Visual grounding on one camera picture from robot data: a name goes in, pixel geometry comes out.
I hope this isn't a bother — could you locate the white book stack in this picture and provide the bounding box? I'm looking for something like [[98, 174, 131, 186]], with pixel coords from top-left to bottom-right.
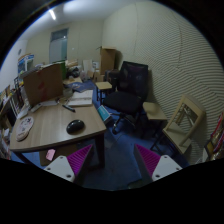
[[68, 90, 93, 106]]

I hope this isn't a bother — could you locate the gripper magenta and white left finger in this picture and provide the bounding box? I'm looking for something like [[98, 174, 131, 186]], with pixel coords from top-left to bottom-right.
[[45, 144, 93, 182]]

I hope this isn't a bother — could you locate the blue box on floor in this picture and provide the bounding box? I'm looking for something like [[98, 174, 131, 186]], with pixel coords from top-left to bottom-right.
[[97, 105, 112, 123]]

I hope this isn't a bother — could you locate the pink sticky note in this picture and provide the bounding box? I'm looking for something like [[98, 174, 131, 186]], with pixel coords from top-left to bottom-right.
[[46, 149, 55, 161]]

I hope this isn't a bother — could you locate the tall cardboard box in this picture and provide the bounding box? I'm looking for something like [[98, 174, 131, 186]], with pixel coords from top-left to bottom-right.
[[100, 47, 116, 74]]

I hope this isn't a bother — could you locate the black computer mouse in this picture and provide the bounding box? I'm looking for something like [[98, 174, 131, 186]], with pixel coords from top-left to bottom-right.
[[66, 120, 84, 134]]

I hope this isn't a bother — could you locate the light wooden folding chair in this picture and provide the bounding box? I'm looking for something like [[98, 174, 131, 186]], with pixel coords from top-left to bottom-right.
[[163, 94, 205, 154]]

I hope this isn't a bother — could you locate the large cardboard box on desk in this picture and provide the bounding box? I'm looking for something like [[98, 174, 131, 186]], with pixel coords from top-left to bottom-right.
[[23, 64, 63, 106]]

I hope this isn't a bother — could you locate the grey door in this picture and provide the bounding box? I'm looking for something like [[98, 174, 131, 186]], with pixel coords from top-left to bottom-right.
[[49, 29, 68, 63]]

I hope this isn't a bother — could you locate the round patterned mouse pad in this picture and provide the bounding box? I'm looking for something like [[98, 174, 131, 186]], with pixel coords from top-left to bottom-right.
[[16, 116, 34, 142]]

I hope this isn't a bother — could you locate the black office chair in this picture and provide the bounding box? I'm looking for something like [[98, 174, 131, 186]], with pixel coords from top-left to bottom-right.
[[103, 61, 149, 134]]

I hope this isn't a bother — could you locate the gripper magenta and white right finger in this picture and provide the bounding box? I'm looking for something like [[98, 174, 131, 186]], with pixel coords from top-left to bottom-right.
[[134, 144, 182, 182]]

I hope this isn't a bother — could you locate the black marker pen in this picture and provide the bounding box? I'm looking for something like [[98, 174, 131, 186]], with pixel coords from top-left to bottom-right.
[[62, 104, 76, 113]]

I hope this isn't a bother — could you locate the small wooden stool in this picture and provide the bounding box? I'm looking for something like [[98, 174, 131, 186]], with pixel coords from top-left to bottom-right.
[[142, 101, 169, 138]]

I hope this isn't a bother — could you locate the ceiling tube light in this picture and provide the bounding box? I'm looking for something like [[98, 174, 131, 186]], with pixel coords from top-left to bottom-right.
[[49, 9, 56, 20]]

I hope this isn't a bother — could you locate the wooden desk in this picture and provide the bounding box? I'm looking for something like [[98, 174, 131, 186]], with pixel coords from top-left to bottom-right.
[[10, 104, 106, 168]]

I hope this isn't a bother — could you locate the small wooden side table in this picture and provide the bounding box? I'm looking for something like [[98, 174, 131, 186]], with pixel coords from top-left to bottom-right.
[[95, 81, 112, 100]]

